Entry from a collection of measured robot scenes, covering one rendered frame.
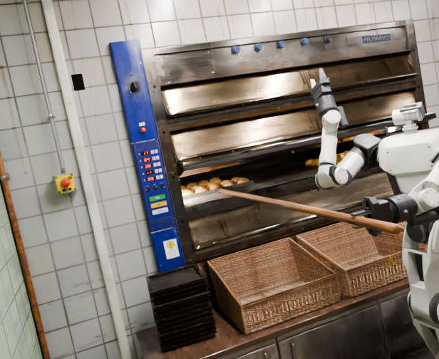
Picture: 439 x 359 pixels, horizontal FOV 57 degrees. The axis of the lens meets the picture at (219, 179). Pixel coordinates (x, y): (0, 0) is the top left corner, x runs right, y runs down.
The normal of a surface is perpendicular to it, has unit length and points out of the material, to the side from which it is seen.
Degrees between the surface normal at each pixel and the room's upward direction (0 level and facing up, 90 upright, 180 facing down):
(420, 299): 79
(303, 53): 90
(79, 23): 90
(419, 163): 90
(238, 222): 70
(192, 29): 90
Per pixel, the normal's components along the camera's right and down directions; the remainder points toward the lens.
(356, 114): 0.24, -0.32
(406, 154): -0.62, 0.19
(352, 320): 0.33, 0.03
